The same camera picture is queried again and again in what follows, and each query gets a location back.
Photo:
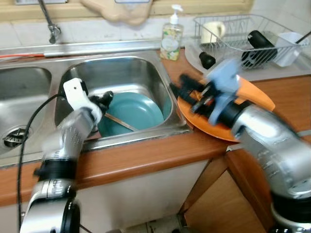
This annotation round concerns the orange plastic plate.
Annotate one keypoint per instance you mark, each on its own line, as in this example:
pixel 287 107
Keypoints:
pixel 257 99

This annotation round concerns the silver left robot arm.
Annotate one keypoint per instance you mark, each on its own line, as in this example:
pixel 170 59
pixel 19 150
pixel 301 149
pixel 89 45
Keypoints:
pixel 63 141

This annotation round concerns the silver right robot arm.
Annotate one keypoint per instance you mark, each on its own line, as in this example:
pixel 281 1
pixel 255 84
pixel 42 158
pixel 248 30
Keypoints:
pixel 272 145

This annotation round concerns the wooden chopstick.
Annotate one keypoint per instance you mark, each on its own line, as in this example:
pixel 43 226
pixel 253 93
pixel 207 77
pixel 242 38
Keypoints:
pixel 121 122

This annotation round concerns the stainless steel double sink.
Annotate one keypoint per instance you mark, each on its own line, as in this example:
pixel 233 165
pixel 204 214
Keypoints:
pixel 121 73

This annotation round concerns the teal round plate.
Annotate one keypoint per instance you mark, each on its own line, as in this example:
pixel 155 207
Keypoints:
pixel 141 109

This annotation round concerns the floral soap pump bottle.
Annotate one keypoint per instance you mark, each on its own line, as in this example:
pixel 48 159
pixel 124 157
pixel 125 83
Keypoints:
pixel 171 41

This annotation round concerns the cream ceramic mug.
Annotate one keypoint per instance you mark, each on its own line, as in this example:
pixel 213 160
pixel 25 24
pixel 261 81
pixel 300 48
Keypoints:
pixel 211 33

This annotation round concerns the black flask bottle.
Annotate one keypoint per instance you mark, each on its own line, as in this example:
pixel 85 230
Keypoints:
pixel 260 46

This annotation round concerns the chrome sink faucet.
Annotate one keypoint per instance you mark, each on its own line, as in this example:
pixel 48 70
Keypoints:
pixel 53 31

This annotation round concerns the beige plastic hanging board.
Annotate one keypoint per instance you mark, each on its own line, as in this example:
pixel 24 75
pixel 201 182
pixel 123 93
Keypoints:
pixel 116 12

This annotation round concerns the grey drainer tray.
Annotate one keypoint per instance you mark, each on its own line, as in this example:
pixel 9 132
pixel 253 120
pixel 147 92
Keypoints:
pixel 286 73

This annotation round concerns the metal sink drain strainer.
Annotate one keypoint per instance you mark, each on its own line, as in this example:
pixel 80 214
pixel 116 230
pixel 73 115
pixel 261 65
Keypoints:
pixel 14 138

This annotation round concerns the thin red orange stick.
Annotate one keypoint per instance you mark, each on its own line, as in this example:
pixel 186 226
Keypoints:
pixel 14 56

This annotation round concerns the white cabinet front panel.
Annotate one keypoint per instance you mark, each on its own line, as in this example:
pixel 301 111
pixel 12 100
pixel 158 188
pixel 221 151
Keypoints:
pixel 141 194

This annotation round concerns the white plastic utensil holder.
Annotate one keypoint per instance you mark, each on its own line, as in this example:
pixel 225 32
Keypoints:
pixel 289 48

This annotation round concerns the thin black utensil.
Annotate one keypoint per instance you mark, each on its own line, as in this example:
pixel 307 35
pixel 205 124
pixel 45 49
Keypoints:
pixel 303 37

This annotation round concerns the brown wooden cabinet door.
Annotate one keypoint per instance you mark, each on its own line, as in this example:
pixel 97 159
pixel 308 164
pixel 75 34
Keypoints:
pixel 223 204

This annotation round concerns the grey window vent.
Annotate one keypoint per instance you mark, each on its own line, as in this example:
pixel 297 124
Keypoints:
pixel 34 1

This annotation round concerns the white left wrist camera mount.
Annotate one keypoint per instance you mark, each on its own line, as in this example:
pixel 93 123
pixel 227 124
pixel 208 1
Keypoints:
pixel 75 94

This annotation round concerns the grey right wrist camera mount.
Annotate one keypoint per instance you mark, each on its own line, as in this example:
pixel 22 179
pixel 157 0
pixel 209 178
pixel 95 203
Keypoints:
pixel 223 80

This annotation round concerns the yellow wooden window frame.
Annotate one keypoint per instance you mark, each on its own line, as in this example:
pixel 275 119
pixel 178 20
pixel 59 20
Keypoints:
pixel 194 7

